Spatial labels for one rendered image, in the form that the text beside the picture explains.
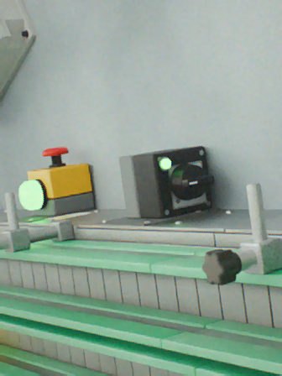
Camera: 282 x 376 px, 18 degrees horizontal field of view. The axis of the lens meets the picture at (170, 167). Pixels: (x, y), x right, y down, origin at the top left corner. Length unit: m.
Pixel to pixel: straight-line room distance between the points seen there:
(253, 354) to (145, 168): 0.36
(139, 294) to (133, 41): 0.36
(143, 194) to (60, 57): 0.37
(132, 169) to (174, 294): 0.19
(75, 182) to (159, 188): 0.29
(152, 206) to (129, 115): 0.21
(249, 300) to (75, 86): 0.58
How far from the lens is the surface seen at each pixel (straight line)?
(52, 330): 1.09
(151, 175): 1.06
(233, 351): 0.80
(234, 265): 0.71
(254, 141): 1.04
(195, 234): 0.94
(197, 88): 1.11
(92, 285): 1.14
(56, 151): 1.33
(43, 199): 1.32
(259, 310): 0.88
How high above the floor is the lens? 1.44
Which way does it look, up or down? 36 degrees down
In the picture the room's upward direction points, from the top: 100 degrees counter-clockwise
